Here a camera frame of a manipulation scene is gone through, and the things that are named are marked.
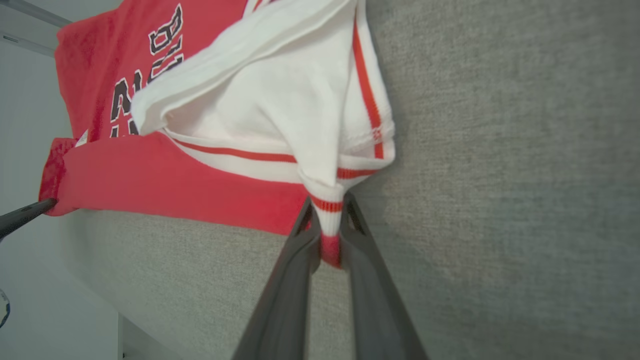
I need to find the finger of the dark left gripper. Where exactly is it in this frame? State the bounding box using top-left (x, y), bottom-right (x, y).
top-left (0, 198), bottom-right (57, 240)

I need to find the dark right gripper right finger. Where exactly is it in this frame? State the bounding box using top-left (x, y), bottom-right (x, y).
top-left (340, 192), bottom-right (431, 360)

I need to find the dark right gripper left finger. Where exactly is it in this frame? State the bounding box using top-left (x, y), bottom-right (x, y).
top-left (232, 197), bottom-right (321, 360)

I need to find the red jersey with black lettering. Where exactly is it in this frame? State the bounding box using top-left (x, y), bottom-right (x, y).
top-left (39, 0), bottom-right (397, 268)

